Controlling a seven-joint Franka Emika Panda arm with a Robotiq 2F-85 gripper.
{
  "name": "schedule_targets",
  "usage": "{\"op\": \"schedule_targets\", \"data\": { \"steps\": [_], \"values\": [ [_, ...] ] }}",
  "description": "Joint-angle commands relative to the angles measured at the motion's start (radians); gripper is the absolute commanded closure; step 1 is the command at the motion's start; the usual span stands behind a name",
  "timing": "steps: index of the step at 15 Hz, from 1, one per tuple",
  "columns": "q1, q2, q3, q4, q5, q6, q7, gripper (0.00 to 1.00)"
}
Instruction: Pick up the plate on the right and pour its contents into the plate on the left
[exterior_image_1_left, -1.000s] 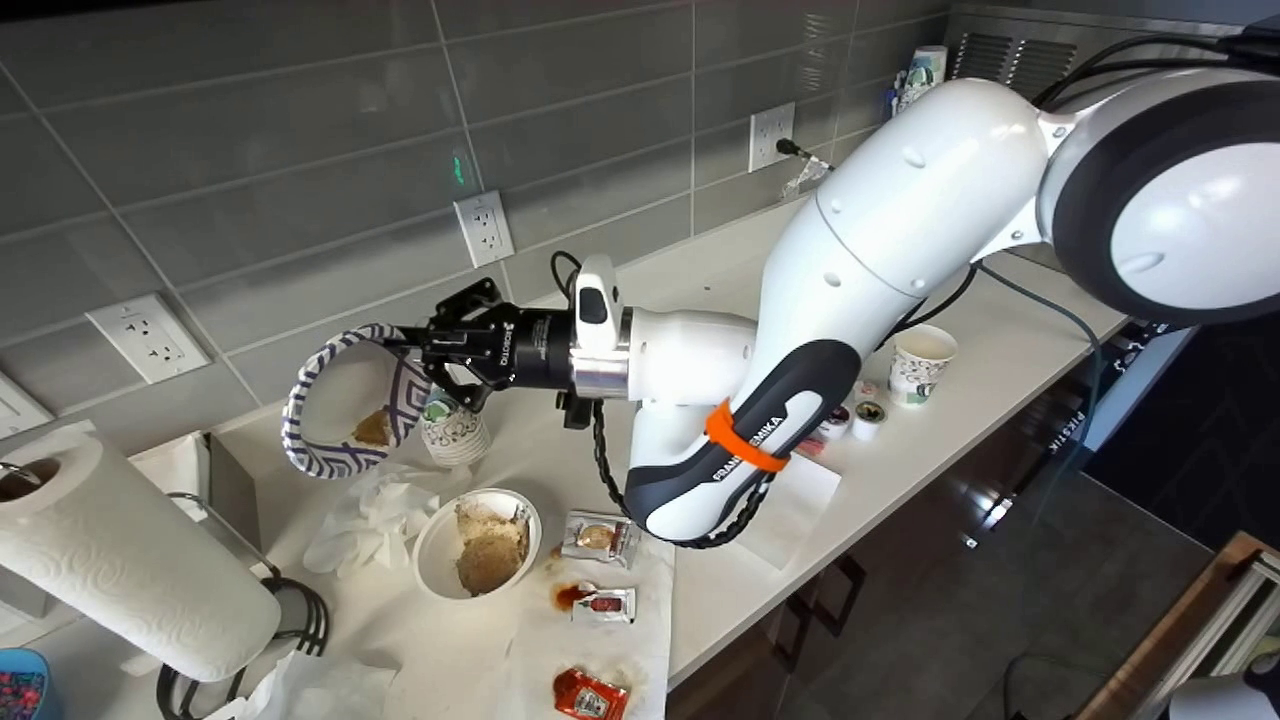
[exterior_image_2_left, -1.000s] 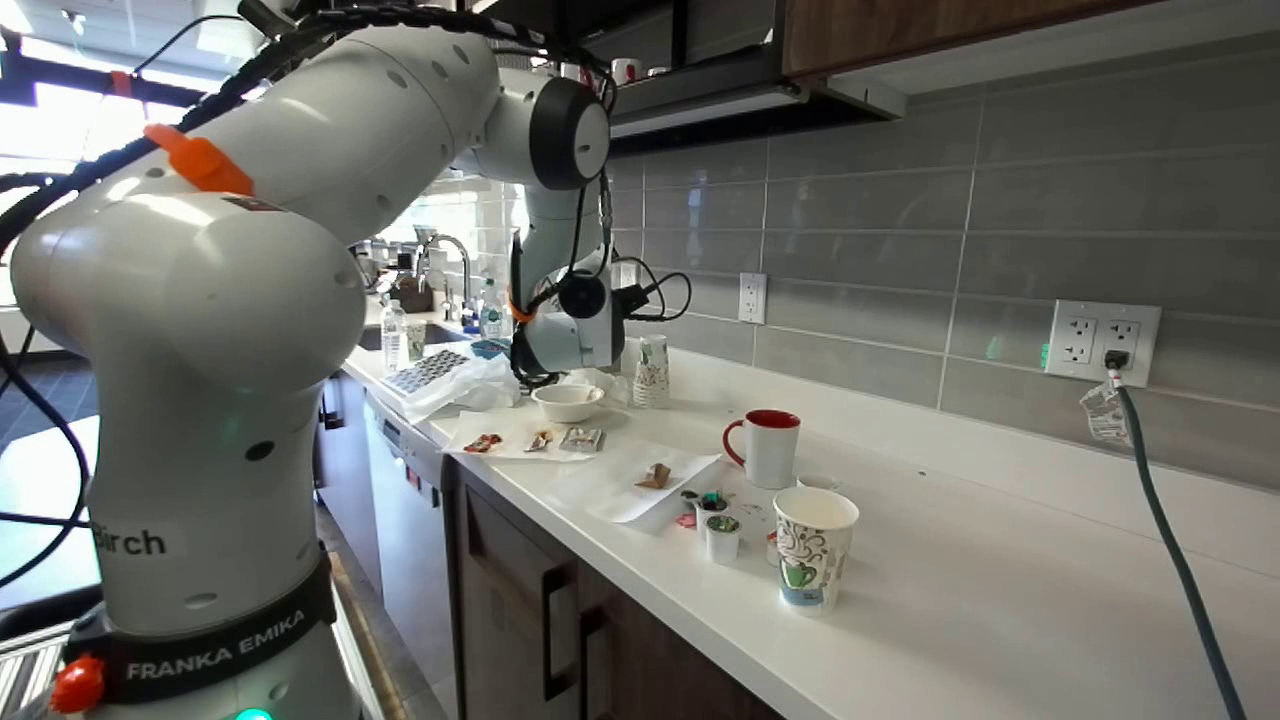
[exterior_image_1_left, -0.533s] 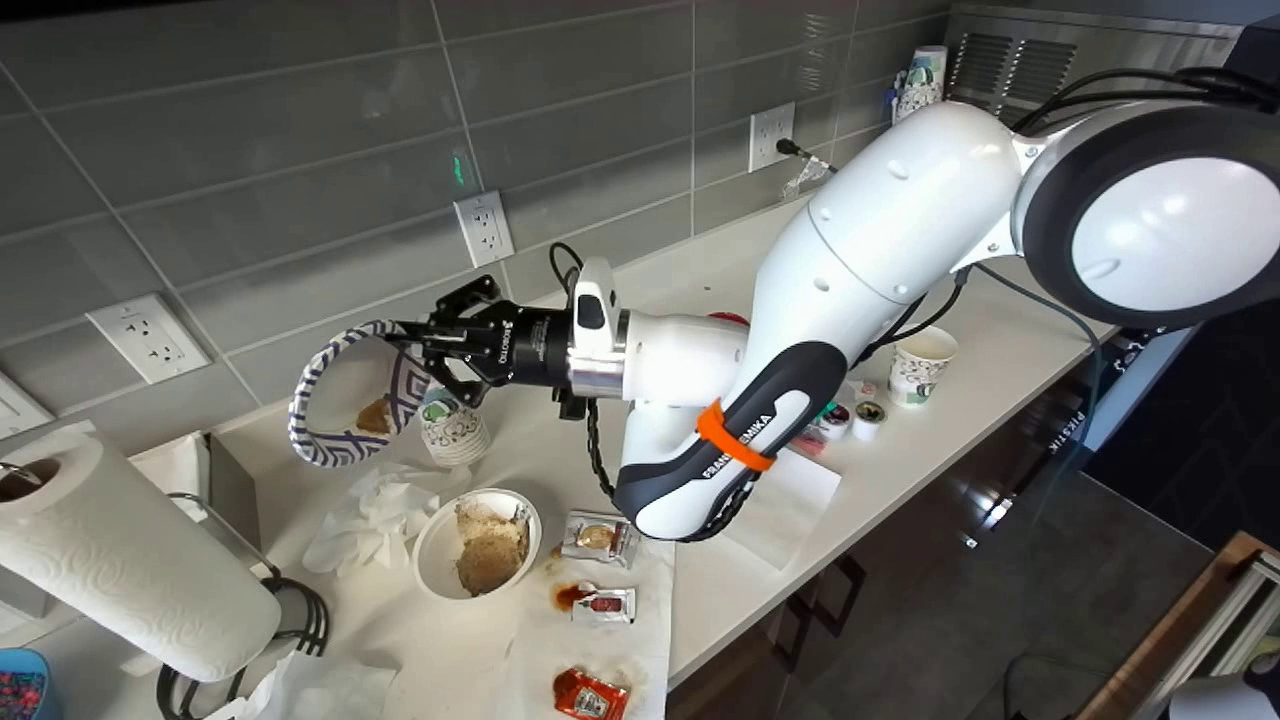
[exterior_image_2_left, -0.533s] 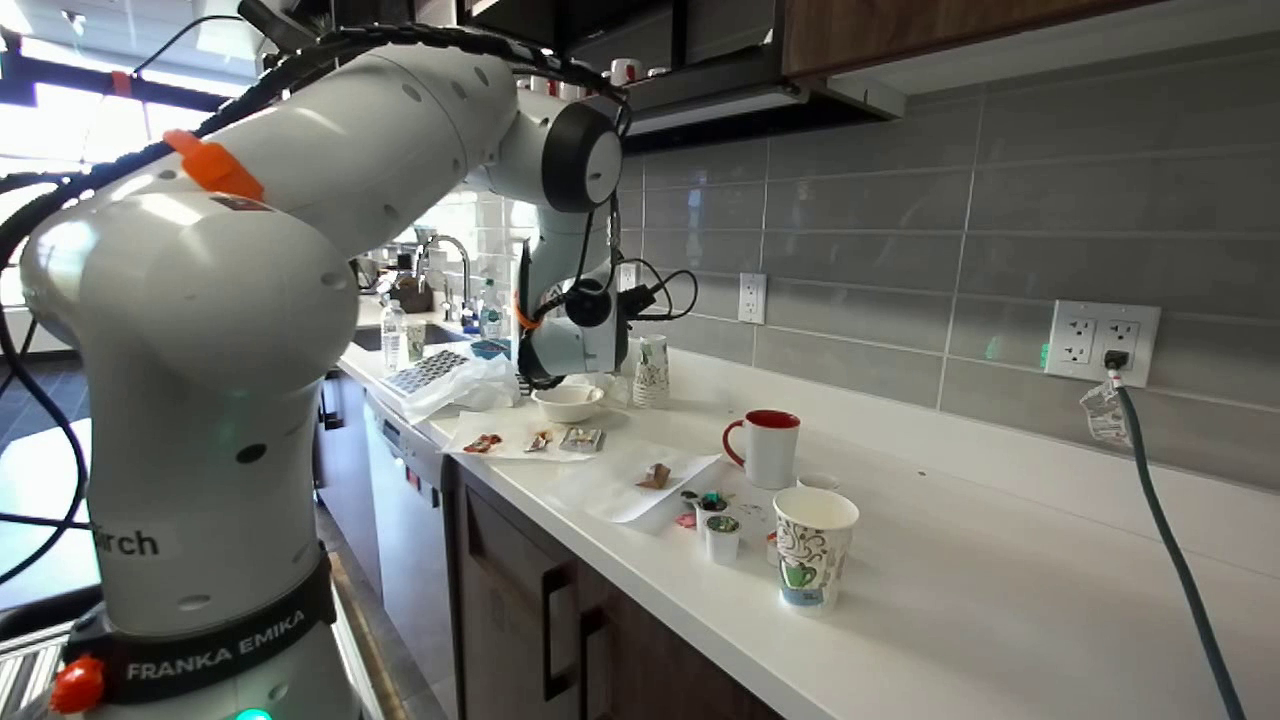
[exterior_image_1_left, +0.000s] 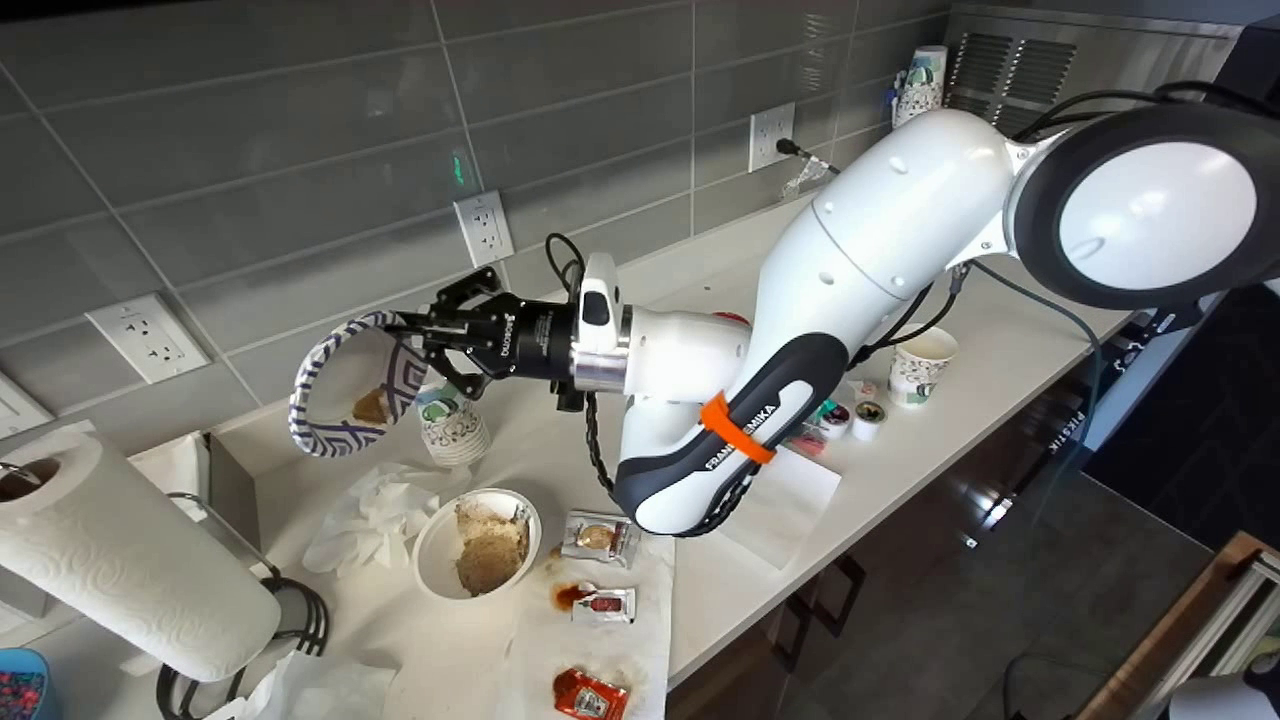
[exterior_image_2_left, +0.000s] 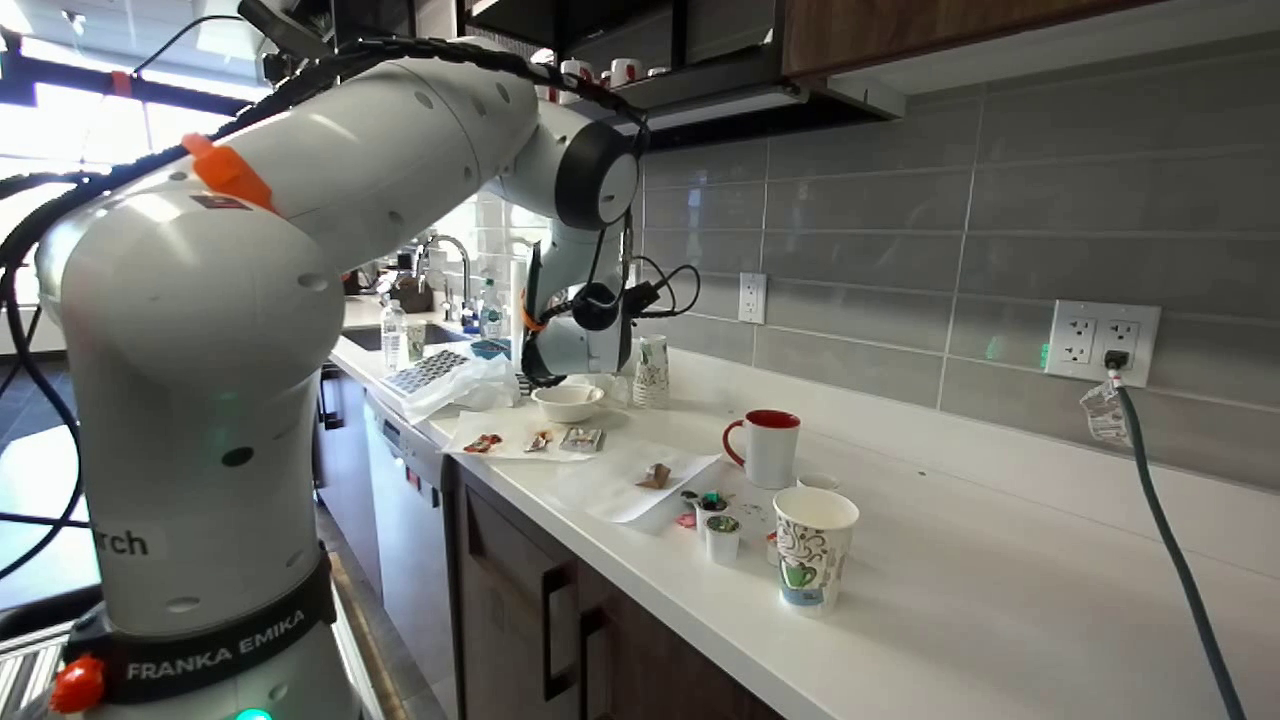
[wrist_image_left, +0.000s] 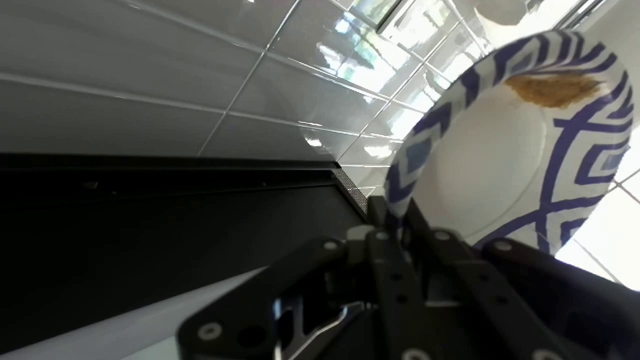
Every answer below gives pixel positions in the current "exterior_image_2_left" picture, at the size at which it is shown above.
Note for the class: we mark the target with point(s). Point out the white dish rack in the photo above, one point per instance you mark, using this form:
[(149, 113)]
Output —
[(435, 376)]

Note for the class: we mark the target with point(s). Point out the pink flat packet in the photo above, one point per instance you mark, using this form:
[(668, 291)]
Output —
[(687, 518)]

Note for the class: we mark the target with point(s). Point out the white round bowl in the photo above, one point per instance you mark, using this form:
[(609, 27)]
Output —
[(567, 401)]

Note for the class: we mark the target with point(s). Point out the small pod green lid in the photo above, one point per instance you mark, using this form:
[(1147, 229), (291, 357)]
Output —
[(712, 507)]

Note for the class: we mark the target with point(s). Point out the clear plastic bottle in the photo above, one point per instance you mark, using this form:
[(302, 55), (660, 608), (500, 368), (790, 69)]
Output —
[(489, 312), (391, 338)]

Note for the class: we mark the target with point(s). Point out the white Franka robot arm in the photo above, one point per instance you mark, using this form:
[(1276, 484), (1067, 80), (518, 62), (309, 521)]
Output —
[(201, 332)]

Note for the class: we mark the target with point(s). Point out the dark kettle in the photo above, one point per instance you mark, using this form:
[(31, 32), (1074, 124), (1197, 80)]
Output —
[(409, 291)]

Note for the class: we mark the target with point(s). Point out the small white pod cup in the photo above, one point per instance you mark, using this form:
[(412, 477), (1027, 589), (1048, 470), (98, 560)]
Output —
[(723, 538)]

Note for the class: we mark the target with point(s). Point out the white double wall outlet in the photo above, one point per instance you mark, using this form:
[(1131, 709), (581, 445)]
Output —
[(1081, 342)]

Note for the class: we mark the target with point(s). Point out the dark wood base cabinet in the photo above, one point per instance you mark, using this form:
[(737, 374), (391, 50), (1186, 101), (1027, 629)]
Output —
[(507, 626)]

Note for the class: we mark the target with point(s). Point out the steel kitchen sink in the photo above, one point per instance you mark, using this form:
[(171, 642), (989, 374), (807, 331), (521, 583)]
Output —
[(435, 332)]

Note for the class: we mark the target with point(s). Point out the white mug red interior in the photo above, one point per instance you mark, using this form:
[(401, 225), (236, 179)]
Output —
[(769, 455)]

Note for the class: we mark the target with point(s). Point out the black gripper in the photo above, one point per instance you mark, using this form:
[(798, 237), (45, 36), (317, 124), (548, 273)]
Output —
[(641, 296)]

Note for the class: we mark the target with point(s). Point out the chrome sink faucet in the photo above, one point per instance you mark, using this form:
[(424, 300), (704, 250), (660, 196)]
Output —
[(464, 281)]

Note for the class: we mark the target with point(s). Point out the wooden upper cabinet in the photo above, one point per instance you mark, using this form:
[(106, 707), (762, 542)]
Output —
[(1003, 19)]

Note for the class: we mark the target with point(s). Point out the white rectangular plate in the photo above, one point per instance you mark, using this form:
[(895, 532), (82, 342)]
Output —
[(665, 507)]

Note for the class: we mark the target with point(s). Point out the brown food piece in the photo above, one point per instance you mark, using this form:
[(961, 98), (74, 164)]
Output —
[(655, 477)]

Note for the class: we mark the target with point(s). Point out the steel dishwasher front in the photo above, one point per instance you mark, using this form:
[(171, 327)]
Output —
[(412, 560)]

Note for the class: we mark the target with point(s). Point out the white mug with red print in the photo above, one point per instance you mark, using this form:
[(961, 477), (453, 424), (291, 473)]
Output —
[(621, 69), (577, 69)]

